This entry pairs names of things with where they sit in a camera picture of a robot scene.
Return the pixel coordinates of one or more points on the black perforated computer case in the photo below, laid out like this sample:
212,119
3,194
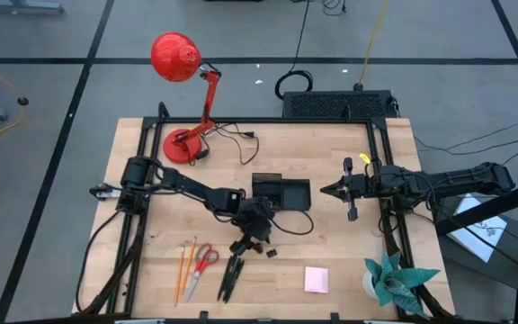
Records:
335,104

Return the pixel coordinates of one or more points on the teal paper pinwheel plant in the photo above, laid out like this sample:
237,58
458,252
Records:
396,281

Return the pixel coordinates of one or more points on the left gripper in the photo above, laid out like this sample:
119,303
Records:
254,218

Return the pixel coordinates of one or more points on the white printed panel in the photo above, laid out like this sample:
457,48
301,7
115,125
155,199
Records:
479,229

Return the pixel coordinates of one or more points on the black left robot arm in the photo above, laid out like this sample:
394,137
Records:
187,184

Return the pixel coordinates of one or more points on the red desk lamp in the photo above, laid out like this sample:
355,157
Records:
175,56

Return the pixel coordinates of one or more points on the black slanted beam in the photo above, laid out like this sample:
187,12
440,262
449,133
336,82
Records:
488,209

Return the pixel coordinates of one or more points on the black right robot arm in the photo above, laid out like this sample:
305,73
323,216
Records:
448,182

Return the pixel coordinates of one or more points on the black aluminium table frame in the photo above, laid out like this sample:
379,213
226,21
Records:
268,120

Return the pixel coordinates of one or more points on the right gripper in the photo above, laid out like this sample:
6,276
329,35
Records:
360,186

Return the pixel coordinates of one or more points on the black mesh desk organizer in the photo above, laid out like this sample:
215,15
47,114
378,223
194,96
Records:
292,195

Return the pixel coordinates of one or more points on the pink sticky note pad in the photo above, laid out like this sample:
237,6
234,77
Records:
316,280

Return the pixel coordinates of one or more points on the white plant pot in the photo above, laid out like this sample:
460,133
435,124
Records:
368,284

